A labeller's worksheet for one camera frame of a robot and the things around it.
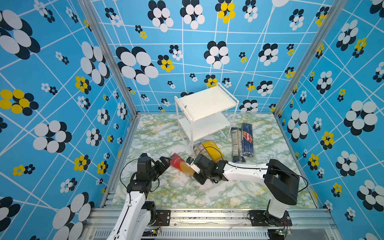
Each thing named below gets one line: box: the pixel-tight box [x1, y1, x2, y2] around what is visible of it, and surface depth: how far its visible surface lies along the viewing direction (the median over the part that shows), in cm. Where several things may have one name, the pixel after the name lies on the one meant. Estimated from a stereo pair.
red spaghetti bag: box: [170, 153, 196, 176], surface depth 90 cm
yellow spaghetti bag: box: [202, 141, 225, 164], surface depth 97 cm
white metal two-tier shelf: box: [174, 82, 239, 155], surface depth 82 cm
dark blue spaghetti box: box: [242, 123, 254, 157], surface depth 101 cm
